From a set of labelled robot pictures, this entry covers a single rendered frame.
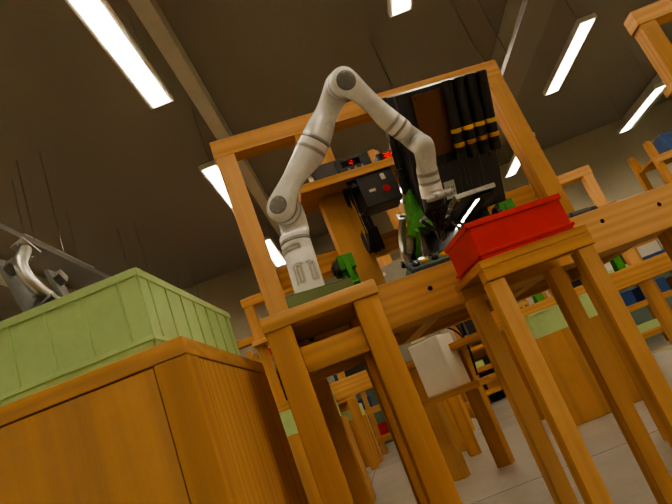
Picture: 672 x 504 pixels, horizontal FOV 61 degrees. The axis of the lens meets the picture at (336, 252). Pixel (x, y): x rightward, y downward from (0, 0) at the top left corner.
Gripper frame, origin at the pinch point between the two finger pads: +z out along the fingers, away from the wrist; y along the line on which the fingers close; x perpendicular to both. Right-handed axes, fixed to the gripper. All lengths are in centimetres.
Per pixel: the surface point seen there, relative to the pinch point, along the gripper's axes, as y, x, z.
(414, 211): -3.4, -31.3, -1.4
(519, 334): 3, 48, 16
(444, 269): 3.4, 4.8, 10.0
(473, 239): 2.4, 29.9, -6.6
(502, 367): 3.8, 34.9, 32.5
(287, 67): -62, -533, -68
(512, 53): -247, -355, -22
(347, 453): 54, 29, 45
